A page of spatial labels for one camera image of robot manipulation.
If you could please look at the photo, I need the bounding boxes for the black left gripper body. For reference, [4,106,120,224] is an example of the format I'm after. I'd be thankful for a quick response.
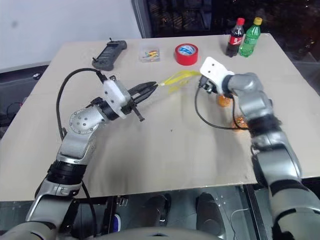
[122,86,146,123]

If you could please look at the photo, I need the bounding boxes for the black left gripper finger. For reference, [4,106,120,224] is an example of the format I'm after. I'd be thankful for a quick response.
[129,81,157,95]
[132,84,159,104]

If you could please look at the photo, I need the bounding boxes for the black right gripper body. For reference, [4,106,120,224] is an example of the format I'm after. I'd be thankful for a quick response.
[198,75,218,95]

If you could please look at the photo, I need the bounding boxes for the orange snack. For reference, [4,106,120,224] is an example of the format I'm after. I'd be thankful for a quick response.
[216,95,233,108]
[231,116,249,132]

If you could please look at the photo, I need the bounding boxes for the clear box with colourful pieces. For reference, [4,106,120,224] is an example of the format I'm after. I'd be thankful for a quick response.
[138,45,162,63]

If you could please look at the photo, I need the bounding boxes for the red tape roll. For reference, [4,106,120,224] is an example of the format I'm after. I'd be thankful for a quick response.
[174,43,201,66]

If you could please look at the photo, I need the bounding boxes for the black handheld controller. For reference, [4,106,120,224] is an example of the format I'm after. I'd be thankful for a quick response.
[91,37,128,71]

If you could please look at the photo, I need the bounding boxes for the cola bottle with red cap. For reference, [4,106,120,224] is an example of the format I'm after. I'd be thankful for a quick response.
[225,17,245,58]

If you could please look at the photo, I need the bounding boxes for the green bottle with yellow cap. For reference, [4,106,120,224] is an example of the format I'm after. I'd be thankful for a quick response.
[238,16,263,59]

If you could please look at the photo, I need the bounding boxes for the dark rounded shape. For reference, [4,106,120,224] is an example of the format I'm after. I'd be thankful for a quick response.
[195,192,225,232]

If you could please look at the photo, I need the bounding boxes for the silver robot torso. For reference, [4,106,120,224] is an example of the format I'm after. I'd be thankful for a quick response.
[0,221,227,240]

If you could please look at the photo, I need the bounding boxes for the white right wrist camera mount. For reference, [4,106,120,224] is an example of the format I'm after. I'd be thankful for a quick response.
[199,56,235,95]

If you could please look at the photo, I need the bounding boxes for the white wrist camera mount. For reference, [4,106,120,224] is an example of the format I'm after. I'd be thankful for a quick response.
[101,79,133,118]
[199,56,235,95]

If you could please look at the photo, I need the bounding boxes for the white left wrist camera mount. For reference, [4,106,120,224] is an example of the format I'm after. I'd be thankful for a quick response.
[101,79,133,118]

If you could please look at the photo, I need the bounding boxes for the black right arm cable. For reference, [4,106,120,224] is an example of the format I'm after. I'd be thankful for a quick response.
[194,86,250,131]

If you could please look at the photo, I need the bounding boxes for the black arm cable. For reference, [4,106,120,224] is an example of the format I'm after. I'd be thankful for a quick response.
[55,67,106,141]
[194,86,250,131]

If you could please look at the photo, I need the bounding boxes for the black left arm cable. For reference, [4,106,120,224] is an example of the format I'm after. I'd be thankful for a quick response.
[55,67,106,141]

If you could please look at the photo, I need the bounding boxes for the white floor cable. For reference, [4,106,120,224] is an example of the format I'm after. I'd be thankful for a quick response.
[229,208,252,240]

